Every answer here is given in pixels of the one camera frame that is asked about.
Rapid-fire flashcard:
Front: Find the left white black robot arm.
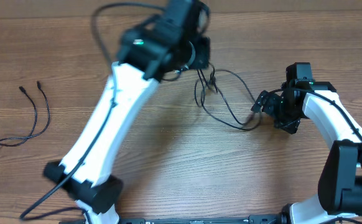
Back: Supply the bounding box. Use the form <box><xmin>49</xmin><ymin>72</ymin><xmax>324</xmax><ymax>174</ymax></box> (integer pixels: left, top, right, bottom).
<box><xmin>44</xmin><ymin>19</ymin><xmax>210</xmax><ymax>223</ymax></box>

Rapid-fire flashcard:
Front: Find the black USB-A cable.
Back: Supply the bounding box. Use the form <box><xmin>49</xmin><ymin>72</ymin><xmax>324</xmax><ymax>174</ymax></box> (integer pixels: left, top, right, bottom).
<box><xmin>193</xmin><ymin>62</ymin><xmax>262</xmax><ymax>131</ymax></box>

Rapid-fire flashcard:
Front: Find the black braided cable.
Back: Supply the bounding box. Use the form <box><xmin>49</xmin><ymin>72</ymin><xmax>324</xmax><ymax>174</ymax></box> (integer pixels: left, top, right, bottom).
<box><xmin>0</xmin><ymin>80</ymin><xmax>51</xmax><ymax>174</ymax></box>

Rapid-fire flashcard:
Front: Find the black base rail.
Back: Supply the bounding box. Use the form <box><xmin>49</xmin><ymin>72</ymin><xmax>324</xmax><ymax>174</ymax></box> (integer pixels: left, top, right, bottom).
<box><xmin>59</xmin><ymin>213</ymin><xmax>281</xmax><ymax>224</ymax></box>

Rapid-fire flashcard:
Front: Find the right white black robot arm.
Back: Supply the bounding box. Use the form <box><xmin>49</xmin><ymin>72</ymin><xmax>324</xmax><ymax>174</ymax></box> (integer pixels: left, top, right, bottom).
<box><xmin>251</xmin><ymin>82</ymin><xmax>362</xmax><ymax>223</ymax></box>

